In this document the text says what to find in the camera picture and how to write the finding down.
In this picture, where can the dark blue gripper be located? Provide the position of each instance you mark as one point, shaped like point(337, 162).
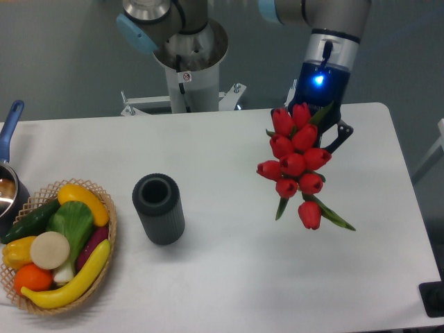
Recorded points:
point(318, 87)

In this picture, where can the red tulip bouquet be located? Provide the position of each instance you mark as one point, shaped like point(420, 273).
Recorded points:
point(294, 142)

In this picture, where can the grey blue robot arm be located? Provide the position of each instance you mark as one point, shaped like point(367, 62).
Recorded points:
point(336, 26)

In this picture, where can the black box at edge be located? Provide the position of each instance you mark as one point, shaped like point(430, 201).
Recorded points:
point(432, 298)

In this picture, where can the dark grey ribbed vase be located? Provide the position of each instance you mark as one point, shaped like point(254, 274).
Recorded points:
point(157, 200)

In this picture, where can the purple sweet potato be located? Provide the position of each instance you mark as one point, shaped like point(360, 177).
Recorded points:
point(95, 239)

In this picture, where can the yellow squash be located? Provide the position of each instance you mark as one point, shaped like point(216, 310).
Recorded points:
point(74, 192)

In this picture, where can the green bok choy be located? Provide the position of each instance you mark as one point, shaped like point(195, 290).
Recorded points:
point(74, 221)

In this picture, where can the woven wicker basket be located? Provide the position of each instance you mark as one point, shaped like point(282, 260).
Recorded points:
point(44, 195)

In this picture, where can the beige round disc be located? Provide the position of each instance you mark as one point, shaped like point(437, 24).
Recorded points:
point(49, 250)

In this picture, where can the green cucumber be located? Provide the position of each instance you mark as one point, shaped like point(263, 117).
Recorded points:
point(32, 224)

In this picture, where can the yellow banana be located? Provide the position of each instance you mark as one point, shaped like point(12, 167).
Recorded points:
point(74, 289)

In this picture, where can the orange fruit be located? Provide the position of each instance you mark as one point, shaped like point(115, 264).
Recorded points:
point(32, 277)

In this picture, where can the yellow bell pepper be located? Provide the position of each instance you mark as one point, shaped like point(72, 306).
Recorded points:
point(17, 254)

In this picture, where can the white frame at right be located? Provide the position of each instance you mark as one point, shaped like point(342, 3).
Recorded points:
point(430, 158)

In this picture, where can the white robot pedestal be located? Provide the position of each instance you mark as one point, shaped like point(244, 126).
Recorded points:
point(191, 64)

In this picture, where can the blue handled saucepan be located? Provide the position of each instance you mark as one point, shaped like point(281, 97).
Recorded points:
point(13, 192)

